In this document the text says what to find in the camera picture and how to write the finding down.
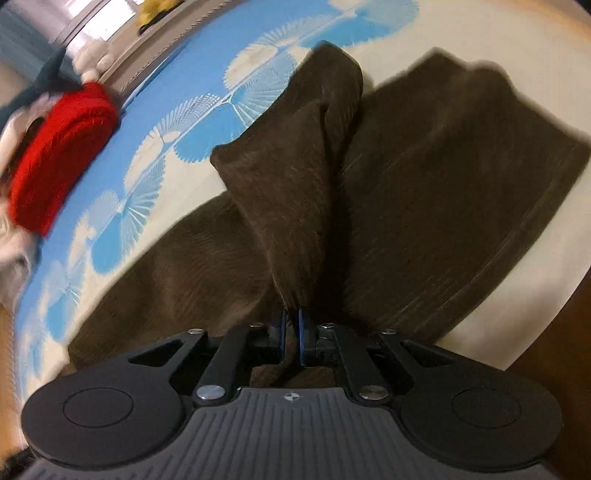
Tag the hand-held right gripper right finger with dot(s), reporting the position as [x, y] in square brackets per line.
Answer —
[301, 339]

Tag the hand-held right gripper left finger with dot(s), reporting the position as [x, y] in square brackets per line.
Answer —
[279, 339]

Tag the blue and white bed sheet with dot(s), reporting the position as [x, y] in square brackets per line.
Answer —
[152, 106]

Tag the folded red blanket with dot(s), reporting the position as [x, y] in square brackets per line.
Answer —
[64, 152]

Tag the grey window ledge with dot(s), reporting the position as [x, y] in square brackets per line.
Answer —
[138, 50]

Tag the white plush toy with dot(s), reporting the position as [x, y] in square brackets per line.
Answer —
[94, 56]

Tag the yellow bear plush toy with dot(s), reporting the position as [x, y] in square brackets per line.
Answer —
[157, 10]

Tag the dark blue plush toy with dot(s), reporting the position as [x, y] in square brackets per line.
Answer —
[32, 87]

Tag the wooden bed frame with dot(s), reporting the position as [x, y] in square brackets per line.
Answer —
[558, 350]

